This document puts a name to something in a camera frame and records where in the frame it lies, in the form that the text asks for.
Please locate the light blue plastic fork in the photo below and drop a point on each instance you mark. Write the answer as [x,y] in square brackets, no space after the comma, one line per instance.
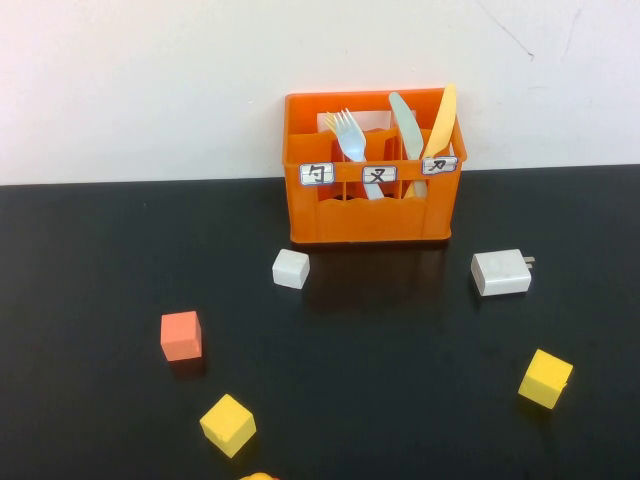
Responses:
[352,145]

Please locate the orange plastic cutlery holder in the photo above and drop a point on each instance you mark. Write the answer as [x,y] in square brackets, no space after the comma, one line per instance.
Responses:
[370,220]

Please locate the white foam cube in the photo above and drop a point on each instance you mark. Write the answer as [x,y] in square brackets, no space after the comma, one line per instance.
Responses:
[289,267]

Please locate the white label spoon character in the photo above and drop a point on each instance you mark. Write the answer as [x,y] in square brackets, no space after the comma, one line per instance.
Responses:
[316,173]

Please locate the white label fork character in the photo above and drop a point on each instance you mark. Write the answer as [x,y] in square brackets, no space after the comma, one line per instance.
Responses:
[379,174]

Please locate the cream plastic fork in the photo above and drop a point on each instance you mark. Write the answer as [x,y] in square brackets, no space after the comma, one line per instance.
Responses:
[331,122]

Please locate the pale grey plastic knife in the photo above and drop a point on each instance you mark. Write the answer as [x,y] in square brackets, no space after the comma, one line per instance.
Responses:
[407,130]

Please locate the white label knife character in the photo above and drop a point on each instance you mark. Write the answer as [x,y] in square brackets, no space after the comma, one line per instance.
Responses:
[439,165]

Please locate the orange-red foam cube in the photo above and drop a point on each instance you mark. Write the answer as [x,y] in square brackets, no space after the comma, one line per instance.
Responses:
[180,332]

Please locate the yellow plastic knife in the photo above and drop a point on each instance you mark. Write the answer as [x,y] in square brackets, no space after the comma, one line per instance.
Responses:
[442,125]

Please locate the white power adapter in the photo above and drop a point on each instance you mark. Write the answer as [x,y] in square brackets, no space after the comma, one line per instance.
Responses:
[500,272]

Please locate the orange-yellow round object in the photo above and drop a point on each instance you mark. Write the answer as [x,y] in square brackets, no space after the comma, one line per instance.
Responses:
[259,476]

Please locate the yellow foam cube with notch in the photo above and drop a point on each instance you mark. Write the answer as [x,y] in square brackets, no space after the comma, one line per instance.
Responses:
[545,380]

